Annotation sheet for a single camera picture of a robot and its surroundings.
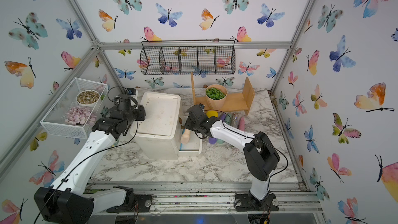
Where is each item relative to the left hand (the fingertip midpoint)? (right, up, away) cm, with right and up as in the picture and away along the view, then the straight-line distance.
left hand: (143, 106), depth 78 cm
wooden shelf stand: (+50, +4, +26) cm, 56 cm away
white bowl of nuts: (-23, +4, -6) cm, 24 cm away
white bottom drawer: (+25, -24, +13) cm, 37 cm away
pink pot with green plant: (+38, +7, +13) cm, 40 cm away
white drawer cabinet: (+11, -13, -9) cm, 19 cm away
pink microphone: (+55, -11, +22) cm, 60 cm away
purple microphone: (+36, -20, +14) cm, 44 cm away
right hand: (+21, -9, +8) cm, 24 cm away
